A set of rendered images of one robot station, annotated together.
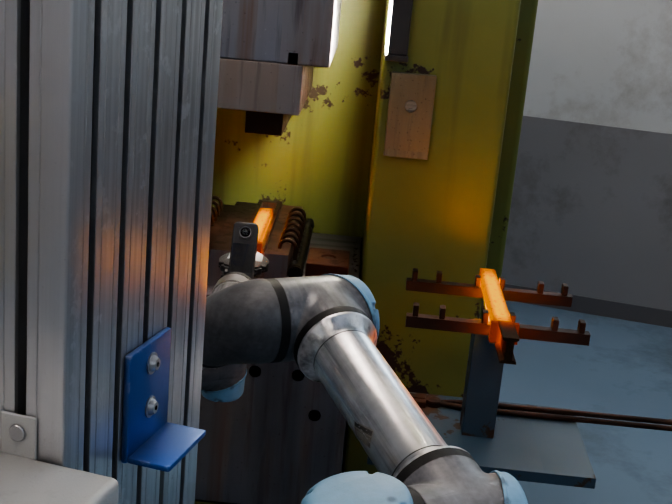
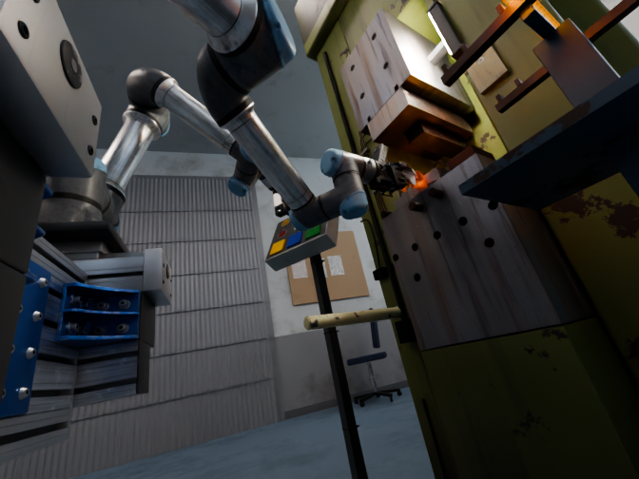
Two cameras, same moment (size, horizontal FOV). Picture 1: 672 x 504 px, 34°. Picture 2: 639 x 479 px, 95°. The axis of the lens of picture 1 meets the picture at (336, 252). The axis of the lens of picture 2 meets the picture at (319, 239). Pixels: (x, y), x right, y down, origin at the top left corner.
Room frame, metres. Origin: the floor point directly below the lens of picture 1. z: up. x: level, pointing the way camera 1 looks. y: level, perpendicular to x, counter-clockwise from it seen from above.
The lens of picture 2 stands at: (1.24, -0.31, 0.49)
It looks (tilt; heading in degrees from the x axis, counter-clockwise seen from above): 23 degrees up; 53
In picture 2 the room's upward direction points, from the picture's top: 12 degrees counter-clockwise
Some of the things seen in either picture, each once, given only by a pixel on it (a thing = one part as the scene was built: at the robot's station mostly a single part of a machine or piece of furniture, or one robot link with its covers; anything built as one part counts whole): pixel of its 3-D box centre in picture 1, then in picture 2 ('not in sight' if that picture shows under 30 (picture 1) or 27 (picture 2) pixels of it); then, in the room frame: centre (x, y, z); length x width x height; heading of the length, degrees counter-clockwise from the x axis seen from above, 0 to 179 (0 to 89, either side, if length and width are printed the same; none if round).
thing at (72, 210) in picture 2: not in sight; (67, 225); (1.13, 0.44, 0.87); 0.15 x 0.15 x 0.10
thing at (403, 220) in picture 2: (266, 354); (496, 259); (2.27, 0.14, 0.69); 0.56 x 0.38 x 0.45; 179
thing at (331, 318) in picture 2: not in sight; (358, 316); (1.97, 0.54, 0.62); 0.44 x 0.05 x 0.05; 179
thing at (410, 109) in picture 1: (409, 115); (484, 65); (2.18, -0.12, 1.27); 0.09 x 0.02 x 0.17; 89
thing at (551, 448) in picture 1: (475, 434); (628, 131); (1.88, -0.29, 0.73); 0.40 x 0.30 x 0.02; 88
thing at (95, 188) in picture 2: not in sight; (75, 183); (1.13, 0.44, 0.98); 0.13 x 0.12 x 0.14; 80
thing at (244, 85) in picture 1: (260, 73); (421, 128); (2.26, 0.19, 1.32); 0.42 x 0.20 x 0.10; 179
